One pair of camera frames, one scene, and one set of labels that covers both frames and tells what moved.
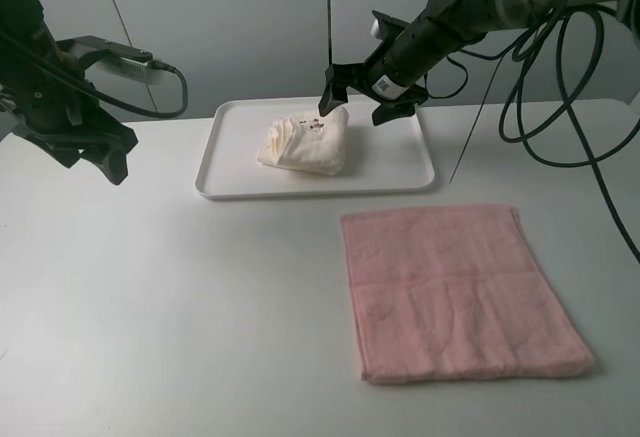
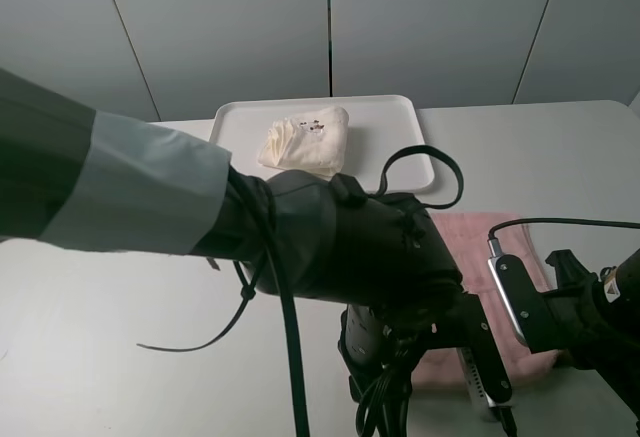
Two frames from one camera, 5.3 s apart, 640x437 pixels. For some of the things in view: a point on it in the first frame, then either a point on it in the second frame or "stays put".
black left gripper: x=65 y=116 -> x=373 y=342
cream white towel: x=314 y=143 stays put
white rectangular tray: x=392 y=158 stays put
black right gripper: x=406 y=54 -> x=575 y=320
